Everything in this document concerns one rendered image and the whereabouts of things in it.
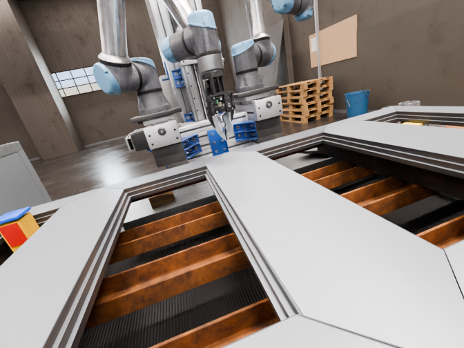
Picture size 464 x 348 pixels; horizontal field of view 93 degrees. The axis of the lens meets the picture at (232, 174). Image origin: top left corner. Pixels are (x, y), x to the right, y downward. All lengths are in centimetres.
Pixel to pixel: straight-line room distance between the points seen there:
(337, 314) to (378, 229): 15
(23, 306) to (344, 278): 42
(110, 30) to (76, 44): 1143
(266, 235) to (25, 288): 38
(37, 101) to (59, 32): 297
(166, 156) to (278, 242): 77
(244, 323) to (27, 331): 29
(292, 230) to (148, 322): 50
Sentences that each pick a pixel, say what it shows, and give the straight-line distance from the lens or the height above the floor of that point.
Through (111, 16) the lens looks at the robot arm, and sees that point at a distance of 100.
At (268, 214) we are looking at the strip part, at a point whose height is 85.
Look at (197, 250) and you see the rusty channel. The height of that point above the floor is 71.
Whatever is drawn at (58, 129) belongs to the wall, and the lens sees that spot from 1157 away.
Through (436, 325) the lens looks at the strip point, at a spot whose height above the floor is 85.
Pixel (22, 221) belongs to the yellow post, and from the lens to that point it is 79.
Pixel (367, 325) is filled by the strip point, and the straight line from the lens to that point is 26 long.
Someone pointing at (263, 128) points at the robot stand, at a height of 86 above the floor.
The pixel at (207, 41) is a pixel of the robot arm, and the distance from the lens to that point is 71.
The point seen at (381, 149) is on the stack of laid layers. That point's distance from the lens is 71.
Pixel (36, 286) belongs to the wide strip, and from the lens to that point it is 48.
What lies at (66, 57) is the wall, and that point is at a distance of 1246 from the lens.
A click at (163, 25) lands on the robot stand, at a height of 142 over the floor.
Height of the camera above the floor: 106
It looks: 21 degrees down
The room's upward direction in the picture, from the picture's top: 13 degrees counter-clockwise
